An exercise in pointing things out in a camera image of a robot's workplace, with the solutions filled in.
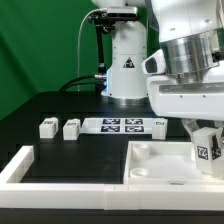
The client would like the white square tabletop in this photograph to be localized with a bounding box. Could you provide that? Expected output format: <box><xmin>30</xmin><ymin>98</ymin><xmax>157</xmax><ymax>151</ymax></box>
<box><xmin>123</xmin><ymin>141</ymin><xmax>224</xmax><ymax>185</ymax></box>

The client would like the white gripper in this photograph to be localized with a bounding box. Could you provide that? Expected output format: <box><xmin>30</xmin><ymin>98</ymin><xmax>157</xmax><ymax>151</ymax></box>
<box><xmin>142</xmin><ymin>50</ymin><xmax>224</xmax><ymax>160</ymax></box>

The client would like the white camera cable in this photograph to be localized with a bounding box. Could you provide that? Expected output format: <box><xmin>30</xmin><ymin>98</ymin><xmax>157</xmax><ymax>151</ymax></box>
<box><xmin>76</xmin><ymin>9</ymin><xmax>107</xmax><ymax>92</ymax></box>

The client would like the black cable bundle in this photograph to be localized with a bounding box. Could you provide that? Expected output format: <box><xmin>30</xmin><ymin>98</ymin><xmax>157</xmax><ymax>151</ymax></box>
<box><xmin>58</xmin><ymin>74</ymin><xmax>108</xmax><ymax>92</ymax></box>

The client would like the white U-shaped obstacle fence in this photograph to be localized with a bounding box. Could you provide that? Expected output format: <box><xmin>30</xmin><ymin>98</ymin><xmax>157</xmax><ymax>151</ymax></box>
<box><xmin>0</xmin><ymin>146</ymin><xmax>224</xmax><ymax>211</ymax></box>

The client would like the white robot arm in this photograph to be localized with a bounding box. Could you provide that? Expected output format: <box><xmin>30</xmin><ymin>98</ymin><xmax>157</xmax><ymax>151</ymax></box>
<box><xmin>142</xmin><ymin>0</ymin><xmax>224</xmax><ymax>122</ymax></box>

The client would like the black camera on stand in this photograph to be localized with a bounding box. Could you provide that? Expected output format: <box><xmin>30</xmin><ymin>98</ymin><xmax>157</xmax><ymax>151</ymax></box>
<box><xmin>88</xmin><ymin>7</ymin><xmax>139</xmax><ymax>94</ymax></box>

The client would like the white marker base plate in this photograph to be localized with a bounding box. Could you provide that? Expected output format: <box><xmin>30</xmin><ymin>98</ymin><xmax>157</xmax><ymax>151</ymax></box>
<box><xmin>81</xmin><ymin>118</ymin><xmax>164</xmax><ymax>134</ymax></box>

